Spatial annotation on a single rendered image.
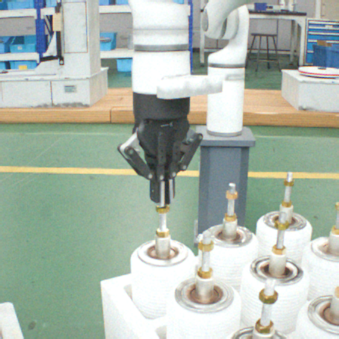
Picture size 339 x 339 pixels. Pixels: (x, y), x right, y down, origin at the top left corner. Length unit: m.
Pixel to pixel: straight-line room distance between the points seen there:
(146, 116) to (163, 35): 0.10
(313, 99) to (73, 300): 2.03
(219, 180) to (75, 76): 1.76
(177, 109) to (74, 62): 2.21
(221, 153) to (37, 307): 0.56
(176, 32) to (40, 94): 2.26
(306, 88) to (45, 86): 1.57
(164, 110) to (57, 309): 0.57
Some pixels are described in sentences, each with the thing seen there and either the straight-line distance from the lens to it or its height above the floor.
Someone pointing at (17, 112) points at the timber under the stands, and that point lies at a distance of 2.75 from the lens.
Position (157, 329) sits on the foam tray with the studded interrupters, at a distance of 0.63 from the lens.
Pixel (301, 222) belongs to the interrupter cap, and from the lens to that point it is 0.77.
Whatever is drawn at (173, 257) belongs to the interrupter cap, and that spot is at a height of 0.25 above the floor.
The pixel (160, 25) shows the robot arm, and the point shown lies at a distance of 0.53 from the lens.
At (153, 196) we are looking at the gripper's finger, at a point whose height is 0.35.
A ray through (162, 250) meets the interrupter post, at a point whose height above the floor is 0.26.
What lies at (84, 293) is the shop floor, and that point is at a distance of 1.01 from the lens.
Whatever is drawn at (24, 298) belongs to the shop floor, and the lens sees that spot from 1.02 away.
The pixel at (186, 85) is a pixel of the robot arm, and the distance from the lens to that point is 0.50.
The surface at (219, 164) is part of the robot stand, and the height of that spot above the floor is 0.23.
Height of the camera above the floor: 0.58
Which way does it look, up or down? 19 degrees down
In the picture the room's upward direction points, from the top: straight up
